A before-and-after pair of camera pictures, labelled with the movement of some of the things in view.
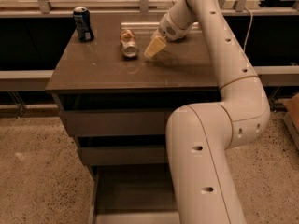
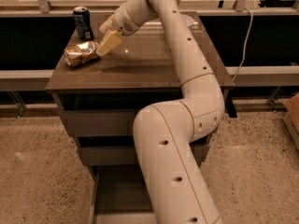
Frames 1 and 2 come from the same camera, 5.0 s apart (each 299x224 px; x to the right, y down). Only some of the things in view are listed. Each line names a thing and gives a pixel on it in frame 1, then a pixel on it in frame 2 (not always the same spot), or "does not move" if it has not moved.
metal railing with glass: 137,1 does not move
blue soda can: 82,21 does not move
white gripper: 167,29 → 121,21
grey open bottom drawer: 135,194 does not move
